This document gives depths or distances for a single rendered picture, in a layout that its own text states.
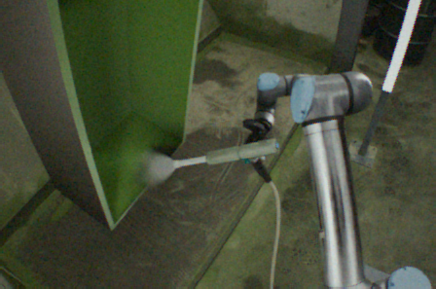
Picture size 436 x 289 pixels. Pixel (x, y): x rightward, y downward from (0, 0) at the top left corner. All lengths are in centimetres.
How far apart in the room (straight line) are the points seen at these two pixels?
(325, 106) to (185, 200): 134
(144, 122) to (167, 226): 60
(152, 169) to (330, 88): 90
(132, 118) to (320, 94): 120
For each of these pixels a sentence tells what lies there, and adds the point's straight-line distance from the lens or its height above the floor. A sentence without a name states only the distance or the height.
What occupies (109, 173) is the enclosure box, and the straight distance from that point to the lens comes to 166.
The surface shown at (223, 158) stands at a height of 73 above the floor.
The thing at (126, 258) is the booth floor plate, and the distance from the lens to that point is 192.
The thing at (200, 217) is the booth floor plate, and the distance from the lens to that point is 196.
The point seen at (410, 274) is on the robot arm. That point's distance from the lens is 101.
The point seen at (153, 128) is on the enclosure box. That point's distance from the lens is 179.
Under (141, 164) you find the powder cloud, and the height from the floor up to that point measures 61.
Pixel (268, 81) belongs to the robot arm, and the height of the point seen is 89.
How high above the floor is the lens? 176
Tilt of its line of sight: 46 degrees down
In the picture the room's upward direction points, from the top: 3 degrees counter-clockwise
